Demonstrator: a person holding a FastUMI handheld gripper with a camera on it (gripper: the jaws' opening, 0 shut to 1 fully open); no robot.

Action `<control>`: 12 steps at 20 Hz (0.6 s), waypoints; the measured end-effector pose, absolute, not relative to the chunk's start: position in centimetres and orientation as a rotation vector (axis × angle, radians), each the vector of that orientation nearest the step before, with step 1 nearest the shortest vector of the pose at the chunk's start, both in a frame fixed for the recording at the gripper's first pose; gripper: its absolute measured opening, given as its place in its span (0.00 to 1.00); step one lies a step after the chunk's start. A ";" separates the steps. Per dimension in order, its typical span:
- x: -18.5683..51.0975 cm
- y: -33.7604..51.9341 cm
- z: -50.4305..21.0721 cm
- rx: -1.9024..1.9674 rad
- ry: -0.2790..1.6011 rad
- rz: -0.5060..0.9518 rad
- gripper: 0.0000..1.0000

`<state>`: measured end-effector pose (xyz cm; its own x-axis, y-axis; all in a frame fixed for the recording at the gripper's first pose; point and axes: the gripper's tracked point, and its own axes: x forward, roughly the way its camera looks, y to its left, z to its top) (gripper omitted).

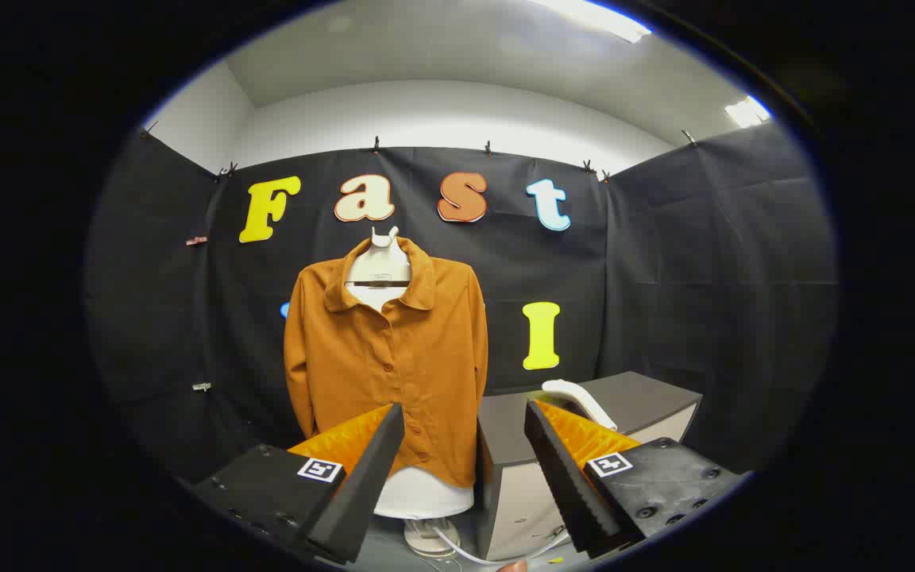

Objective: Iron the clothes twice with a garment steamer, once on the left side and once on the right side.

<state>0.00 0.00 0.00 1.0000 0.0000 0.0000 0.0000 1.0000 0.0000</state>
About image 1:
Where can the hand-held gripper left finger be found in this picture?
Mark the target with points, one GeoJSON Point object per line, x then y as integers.
{"type": "Point", "coordinates": [362, 485]}

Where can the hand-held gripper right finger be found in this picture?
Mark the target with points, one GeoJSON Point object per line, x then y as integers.
{"type": "Point", "coordinates": [565, 485]}

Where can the white garment steamer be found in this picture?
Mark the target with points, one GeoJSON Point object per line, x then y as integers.
{"type": "Point", "coordinates": [577, 393]}

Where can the brown button-up shirt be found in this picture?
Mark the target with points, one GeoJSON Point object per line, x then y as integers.
{"type": "Point", "coordinates": [362, 357]}

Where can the round white mannequin base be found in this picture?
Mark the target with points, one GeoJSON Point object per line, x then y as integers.
{"type": "Point", "coordinates": [424, 540]}

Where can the grey topped cabinet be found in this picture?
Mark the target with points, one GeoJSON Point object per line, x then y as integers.
{"type": "Point", "coordinates": [640, 401]}

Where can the white mannequin torso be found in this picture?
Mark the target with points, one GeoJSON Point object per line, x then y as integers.
{"type": "Point", "coordinates": [378, 262]}

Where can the black backdrop cloth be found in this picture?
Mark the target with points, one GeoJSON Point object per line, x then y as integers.
{"type": "Point", "coordinates": [664, 278]}

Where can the small ceiling light panel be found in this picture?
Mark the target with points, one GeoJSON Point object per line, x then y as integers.
{"type": "Point", "coordinates": [746, 111]}

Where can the long ceiling light panel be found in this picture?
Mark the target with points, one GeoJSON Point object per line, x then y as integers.
{"type": "Point", "coordinates": [592, 16]}

